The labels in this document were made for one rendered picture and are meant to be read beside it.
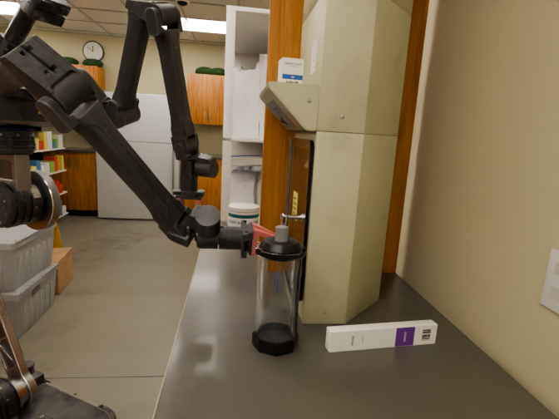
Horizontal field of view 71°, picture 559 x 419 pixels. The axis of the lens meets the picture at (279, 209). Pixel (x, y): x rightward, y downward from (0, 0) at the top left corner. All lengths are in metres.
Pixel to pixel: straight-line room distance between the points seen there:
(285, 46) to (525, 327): 0.96
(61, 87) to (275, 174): 0.69
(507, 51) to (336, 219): 0.55
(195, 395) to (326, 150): 0.56
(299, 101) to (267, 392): 0.59
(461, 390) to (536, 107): 0.59
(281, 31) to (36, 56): 0.71
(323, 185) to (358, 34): 0.34
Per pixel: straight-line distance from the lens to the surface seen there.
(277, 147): 1.25
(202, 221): 0.88
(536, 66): 1.01
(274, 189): 1.27
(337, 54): 0.92
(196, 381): 0.81
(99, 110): 0.84
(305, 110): 0.89
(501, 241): 1.03
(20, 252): 2.94
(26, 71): 0.82
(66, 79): 0.83
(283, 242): 0.81
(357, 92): 0.92
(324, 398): 0.78
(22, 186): 1.44
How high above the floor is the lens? 1.41
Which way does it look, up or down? 11 degrees down
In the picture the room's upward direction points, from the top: 3 degrees clockwise
